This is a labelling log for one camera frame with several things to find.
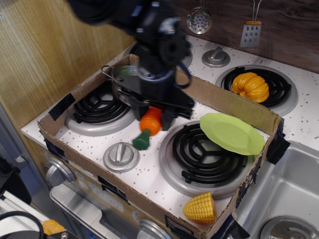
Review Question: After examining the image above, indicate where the silver back stove knob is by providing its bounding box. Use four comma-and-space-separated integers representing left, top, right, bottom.
202, 47, 230, 68

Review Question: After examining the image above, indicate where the back left black burner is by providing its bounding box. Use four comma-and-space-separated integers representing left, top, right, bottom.
129, 42, 193, 68

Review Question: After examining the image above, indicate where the front left black burner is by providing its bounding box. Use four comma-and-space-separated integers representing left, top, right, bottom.
72, 81, 130, 123

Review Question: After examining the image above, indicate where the light green plastic plate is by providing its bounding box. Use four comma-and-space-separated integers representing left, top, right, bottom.
200, 113, 265, 155

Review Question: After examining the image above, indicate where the silver oven door handle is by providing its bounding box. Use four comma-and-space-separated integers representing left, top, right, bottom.
50, 184, 138, 239

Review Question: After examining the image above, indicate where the orange toy carrot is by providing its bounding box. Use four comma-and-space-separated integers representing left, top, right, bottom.
133, 107, 162, 150

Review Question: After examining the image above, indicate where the small steel pot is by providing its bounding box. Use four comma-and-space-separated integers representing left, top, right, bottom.
101, 65, 141, 107

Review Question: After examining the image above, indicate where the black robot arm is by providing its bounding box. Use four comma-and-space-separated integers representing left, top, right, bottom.
69, 0, 194, 130

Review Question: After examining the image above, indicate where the silver stove knob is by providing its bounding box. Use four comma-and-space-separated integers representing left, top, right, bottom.
202, 47, 230, 68
103, 142, 140, 173

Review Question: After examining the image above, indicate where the silver oven knob right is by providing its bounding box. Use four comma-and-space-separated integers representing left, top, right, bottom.
137, 219, 171, 239

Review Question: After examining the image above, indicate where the silver oven knob left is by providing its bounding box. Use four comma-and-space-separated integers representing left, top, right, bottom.
45, 157, 76, 187

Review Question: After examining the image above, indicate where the yellow toy corn cob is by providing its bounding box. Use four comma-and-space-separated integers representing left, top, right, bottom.
182, 192, 216, 224

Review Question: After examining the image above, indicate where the brown cardboard fence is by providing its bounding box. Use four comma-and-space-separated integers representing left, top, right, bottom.
38, 53, 284, 239

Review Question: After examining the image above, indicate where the orange object bottom left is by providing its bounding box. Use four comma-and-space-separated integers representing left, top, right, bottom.
42, 220, 65, 235

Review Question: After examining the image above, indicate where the black cable bottom left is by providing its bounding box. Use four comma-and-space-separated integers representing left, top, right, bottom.
0, 211, 45, 239

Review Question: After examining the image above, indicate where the silver oven knob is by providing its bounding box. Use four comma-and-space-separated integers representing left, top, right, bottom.
137, 219, 171, 239
45, 157, 76, 187

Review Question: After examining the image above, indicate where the front right black burner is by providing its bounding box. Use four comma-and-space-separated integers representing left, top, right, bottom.
172, 123, 248, 185

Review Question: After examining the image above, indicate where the hanging steel skimmer ladle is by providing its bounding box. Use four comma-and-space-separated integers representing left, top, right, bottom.
186, 0, 212, 35

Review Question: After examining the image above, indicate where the grey toy sink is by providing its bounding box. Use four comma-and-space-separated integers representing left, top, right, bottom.
236, 141, 319, 239

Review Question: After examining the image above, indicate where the orange toy pumpkin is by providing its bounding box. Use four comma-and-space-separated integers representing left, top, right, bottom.
231, 72, 270, 103

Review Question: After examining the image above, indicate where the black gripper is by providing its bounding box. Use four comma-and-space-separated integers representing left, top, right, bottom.
131, 71, 194, 131

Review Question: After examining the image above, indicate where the hanging metal spatula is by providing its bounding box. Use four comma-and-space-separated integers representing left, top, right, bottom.
240, 0, 262, 48

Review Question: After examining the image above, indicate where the silver front stove knob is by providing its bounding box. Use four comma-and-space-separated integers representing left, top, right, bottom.
103, 142, 140, 173

